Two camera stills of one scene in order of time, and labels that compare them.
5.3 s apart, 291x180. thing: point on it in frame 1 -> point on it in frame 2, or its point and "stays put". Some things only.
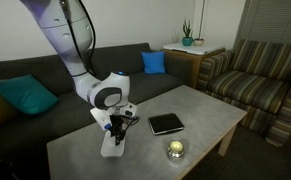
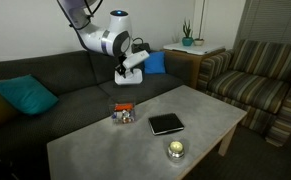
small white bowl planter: x=198 y=41 stays put
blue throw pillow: x=154 y=62 stays put
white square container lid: x=109 y=147 -> x=131 y=78
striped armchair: x=264 y=79 stays put
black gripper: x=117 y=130 -> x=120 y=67
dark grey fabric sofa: x=20 y=152 stays put
